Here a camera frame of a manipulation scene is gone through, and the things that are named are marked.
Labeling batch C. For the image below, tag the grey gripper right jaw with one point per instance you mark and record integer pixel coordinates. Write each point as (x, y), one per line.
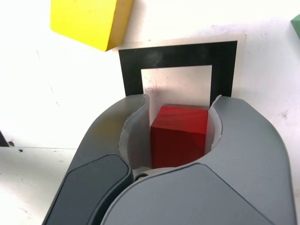
(246, 164)

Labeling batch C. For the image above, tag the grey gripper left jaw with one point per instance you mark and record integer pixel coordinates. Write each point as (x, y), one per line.
(98, 150)

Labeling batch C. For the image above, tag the red cube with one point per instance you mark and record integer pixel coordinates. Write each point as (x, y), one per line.
(178, 133)

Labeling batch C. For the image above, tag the yellow cube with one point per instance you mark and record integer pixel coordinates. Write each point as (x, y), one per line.
(86, 21)

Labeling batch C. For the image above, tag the green cube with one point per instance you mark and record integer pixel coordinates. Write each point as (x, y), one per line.
(296, 24)

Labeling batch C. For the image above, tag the black tape square outline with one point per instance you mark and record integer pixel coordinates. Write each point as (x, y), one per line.
(131, 70)

